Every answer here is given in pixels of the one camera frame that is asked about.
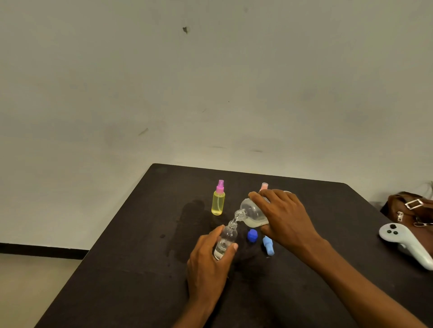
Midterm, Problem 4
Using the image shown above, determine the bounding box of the yellow spray bottle pink nozzle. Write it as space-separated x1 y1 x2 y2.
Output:
211 179 226 216

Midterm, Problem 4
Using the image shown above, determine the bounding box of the large clear liquid bottle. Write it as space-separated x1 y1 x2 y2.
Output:
234 191 292 229

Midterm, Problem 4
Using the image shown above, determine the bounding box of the person's right hand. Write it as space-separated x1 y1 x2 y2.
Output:
248 189 327 261

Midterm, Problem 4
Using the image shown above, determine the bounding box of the small clear spray bottle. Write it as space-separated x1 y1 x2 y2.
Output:
213 219 239 261

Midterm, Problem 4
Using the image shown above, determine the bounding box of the brown leather bag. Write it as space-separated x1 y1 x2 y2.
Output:
380 191 433 258

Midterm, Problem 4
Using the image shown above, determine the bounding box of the person's left forearm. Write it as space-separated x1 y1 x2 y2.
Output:
173 300 217 328

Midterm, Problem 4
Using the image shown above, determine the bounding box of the white handheld controller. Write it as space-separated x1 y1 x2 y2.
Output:
378 223 433 272

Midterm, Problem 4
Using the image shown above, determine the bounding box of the person's right forearm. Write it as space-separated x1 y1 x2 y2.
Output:
298 237 429 328

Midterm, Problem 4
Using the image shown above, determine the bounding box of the person's left hand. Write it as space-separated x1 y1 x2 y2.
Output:
187 225 239 305

